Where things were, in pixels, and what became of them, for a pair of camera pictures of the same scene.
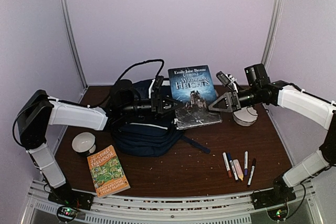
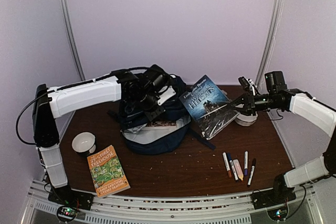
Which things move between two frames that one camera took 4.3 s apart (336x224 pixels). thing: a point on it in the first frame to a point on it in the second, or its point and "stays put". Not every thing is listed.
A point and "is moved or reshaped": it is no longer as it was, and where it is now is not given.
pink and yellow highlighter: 239,169 stays put
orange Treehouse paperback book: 107,173 stays put
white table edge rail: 305,208 stays put
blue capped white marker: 232,166 stays put
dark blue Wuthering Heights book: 193,86 is moved or reshaped
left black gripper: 161,110 to 153,115
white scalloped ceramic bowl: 245,116 stays put
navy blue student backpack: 151,134 is moved or reshaped
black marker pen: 253,164 stays put
